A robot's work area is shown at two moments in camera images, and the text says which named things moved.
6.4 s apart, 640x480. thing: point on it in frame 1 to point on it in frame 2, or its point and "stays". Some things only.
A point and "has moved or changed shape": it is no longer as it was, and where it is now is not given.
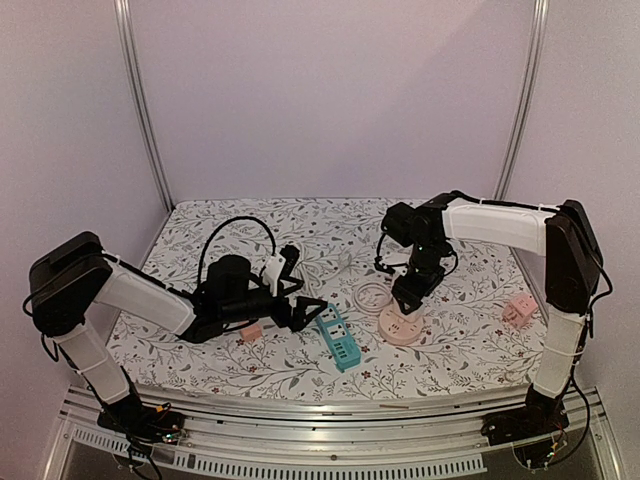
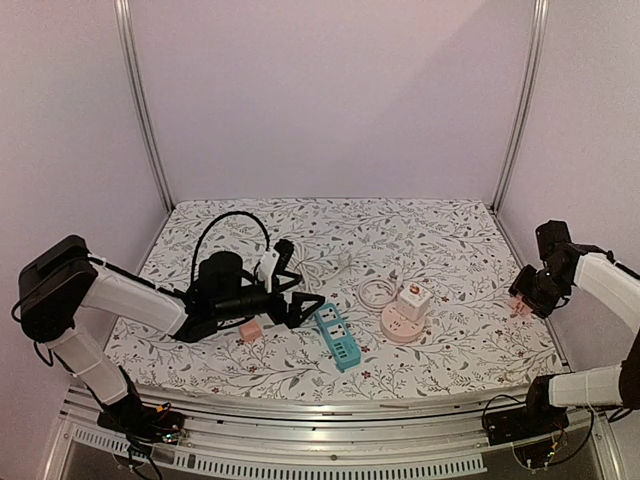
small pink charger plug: [250, 333] stays
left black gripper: [296, 321] stays
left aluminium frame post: [123, 15] stays
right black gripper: [409, 288] to [526, 293]
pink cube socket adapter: [519, 311] has moved or changed shape
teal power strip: [339, 339] stays
